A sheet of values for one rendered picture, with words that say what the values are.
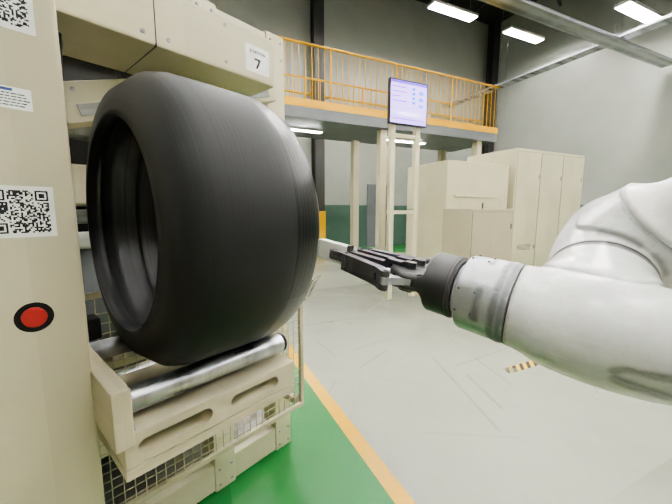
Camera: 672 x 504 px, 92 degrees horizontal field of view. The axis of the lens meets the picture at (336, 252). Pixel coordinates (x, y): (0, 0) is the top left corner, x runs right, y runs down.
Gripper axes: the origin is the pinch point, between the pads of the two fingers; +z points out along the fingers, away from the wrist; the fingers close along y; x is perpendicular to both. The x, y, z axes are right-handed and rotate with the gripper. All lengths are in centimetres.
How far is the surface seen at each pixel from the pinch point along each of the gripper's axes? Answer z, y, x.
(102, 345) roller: 50, 20, 31
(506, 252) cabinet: 84, -498, 70
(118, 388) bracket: 19.6, 25.2, 23.6
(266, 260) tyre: 11.2, 4.8, 3.6
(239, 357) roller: 21.5, 2.5, 27.8
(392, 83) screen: 217, -333, -135
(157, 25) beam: 65, 1, -44
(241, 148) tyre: 16.4, 7.2, -14.5
